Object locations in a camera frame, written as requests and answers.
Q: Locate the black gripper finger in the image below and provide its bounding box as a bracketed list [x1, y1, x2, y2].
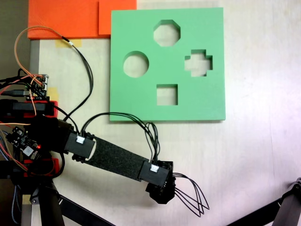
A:
[145, 182, 176, 205]

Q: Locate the thin orange wire loop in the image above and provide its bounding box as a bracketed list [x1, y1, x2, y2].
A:
[14, 26, 71, 83]

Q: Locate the motor driver circuit board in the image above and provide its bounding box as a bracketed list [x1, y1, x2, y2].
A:
[5, 126, 42, 161]

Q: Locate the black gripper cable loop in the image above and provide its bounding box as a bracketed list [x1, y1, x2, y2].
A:
[173, 172, 210, 218]

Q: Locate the red table clamp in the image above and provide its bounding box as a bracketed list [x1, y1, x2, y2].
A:
[23, 100, 59, 118]
[22, 157, 59, 178]

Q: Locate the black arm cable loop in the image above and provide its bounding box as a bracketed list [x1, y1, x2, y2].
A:
[80, 112, 161, 166]

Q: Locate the green shape sorter board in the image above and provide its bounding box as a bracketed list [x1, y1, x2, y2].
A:
[109, 7, 226, 122]

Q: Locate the black USB plug cable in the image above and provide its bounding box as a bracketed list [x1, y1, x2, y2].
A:
[0, 88, 28, 97]

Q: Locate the yellow tape piece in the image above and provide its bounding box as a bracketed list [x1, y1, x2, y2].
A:
[55, 39, 82, 48]
[48, 87, 59, 102]

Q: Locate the large orange foam block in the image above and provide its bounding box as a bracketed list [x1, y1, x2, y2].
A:
[27, 0, 111, 40]

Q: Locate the black tripod leg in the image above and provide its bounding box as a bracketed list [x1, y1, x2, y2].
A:
[30, 180, 65, 226]
[274, 178, 301, 226]
[58, 194, 116, 226]
[227, 199, 283, 226]

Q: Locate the blue white braided cable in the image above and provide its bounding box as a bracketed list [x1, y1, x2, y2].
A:
[11, 185, 20, 225]

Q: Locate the long black cable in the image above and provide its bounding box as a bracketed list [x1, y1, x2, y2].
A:
[61, 35, 94, 135]

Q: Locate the circuit board with wires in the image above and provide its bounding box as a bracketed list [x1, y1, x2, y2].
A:
[23, 74, 50, 101]

